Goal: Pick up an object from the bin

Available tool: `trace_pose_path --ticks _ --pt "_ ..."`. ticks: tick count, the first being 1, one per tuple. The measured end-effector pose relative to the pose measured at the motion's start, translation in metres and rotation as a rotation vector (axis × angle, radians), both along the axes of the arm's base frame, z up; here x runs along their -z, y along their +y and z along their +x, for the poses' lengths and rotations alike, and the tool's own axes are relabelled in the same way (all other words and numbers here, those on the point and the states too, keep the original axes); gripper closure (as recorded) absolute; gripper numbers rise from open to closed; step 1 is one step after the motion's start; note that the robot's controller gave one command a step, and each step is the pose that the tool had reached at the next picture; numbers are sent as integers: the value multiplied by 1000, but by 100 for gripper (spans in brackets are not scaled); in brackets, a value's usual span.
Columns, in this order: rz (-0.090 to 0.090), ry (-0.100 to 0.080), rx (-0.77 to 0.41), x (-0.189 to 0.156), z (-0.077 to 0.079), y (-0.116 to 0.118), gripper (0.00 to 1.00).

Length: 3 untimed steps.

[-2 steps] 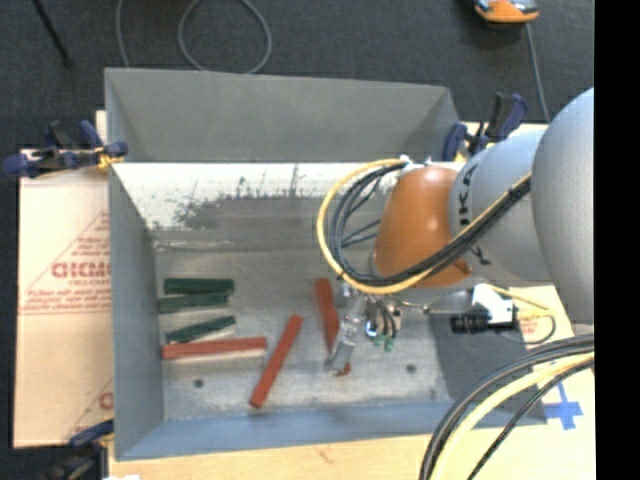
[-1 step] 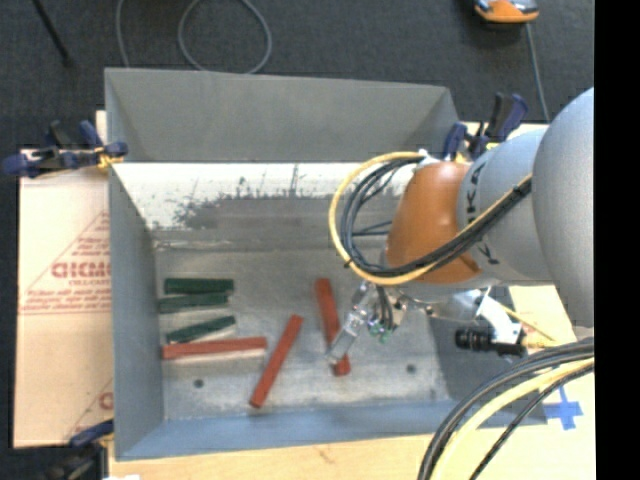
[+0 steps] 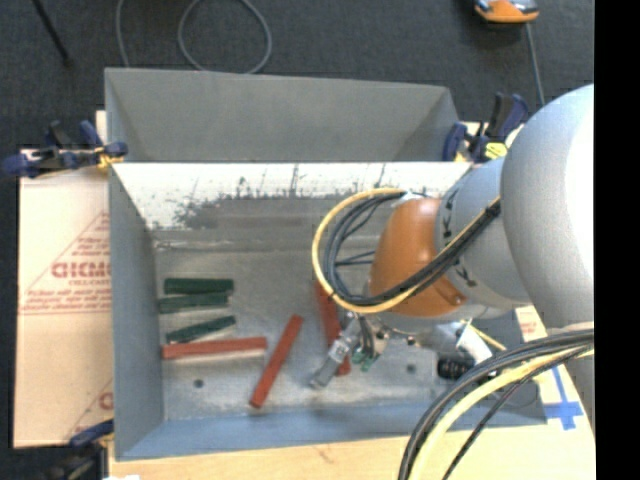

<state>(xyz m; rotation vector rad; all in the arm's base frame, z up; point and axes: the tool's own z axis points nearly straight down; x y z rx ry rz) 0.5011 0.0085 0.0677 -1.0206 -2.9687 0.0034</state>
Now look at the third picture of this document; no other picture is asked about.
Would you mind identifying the dark green flat block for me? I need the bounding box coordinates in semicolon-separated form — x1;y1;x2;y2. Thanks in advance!
158;293;231;315
163;277;236;297
165;315;238;345

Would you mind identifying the black cylinder on white bracket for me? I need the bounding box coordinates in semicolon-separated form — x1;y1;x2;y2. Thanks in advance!
436;323;495;382

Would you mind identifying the cardboard board with red print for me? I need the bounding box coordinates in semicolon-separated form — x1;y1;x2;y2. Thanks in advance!
12;165;116;450

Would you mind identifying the red-brown flat block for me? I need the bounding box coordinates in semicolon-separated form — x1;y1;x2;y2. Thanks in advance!
160;336;269;361
314;281;353;377
248;313;306;411

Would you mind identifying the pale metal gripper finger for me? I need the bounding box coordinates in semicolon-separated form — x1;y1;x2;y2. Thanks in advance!
308;340;350;389

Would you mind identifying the grey metal bin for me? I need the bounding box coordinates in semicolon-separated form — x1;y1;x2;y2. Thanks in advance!
103;66;549;462

